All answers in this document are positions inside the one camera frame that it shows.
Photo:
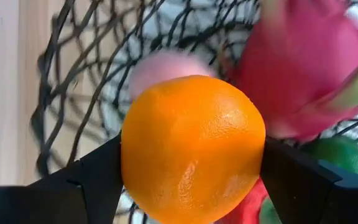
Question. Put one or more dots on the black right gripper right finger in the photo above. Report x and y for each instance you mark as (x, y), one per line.
(315, 199)

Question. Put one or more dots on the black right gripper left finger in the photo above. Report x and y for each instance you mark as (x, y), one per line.
(73, 196)

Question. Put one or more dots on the green lime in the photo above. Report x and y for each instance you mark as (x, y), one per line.
(346, 155)

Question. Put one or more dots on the round orange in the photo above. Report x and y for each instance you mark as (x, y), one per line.
(191, 149)

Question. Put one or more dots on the pink dragon fruit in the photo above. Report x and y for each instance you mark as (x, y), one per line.
(297, 62)

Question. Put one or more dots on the pale pink peach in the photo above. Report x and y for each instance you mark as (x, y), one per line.
(163, 70)

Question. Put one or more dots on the dark woven wicker basket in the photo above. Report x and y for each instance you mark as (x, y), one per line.
(43, 93)

